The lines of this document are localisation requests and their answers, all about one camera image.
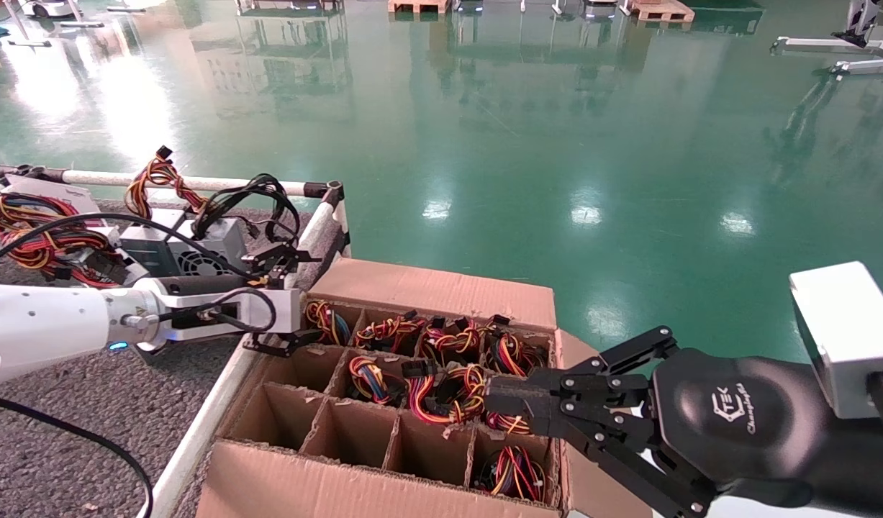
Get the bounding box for white table frame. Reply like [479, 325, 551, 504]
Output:
[236, 0, 341, 12]

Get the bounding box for power supply from box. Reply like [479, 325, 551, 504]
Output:
[303, 301, 350, 346]

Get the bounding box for long aluminium frame bar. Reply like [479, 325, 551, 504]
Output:
[770, 36, 883, 58]

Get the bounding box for small wooden pallet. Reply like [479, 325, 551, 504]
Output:
[388, 0, 454, 14]

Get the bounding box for cardboard divider grid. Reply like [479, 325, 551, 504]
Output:
[222, 295, 561, 497]

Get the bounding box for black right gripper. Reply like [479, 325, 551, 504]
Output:
[484, 326, 832, 518]

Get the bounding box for black and white stand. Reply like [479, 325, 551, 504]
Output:
[832, 0, 882, 48]

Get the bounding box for brown cardboard box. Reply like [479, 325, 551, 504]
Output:
[196, 258, 656, 518]

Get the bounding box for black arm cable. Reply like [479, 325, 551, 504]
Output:
[0, 392, 154, 518]
[0, 212, 278, 335]

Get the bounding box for silver power supply black cables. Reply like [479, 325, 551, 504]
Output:
[169, 173, 303, 278]

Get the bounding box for short aluminium frame bar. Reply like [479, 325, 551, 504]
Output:
[830, 58, 883, 77]

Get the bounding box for black pipe corner joint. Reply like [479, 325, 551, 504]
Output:
[303, 180, 345, 211]

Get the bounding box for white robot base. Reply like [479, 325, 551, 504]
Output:
[18, 0, 83, 19]

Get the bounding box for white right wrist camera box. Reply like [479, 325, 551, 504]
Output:
[789, 261, 883, 440]

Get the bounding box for power supply with coloured wires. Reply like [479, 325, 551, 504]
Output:
[483, 314, 551, 381]
[474, 446, 550, 502]
[486, 410, 534, 437]
[421, 317, 485, 364]
[355, 311, 429, 355]
[402, 360, 491, 427]
[348, 358, 407, 407]

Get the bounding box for dark grey power supply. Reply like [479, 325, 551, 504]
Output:
[119, 145, 215, 280]

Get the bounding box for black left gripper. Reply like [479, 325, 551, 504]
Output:
[155, 241, 324, 359]

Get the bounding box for large wooden pallet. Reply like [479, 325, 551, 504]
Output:
[623, 0, 696, 23]

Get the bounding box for white labelled power supply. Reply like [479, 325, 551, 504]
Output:
[0, 175, 102, 231]

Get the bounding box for grey power supply tangled wires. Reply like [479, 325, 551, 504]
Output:
[1, 219, 155, 288]

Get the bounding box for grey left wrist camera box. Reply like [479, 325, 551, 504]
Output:
[164, 288, 302, 345]

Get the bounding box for long white pipe rail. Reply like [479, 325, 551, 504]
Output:
[0, 163, 327, 199]

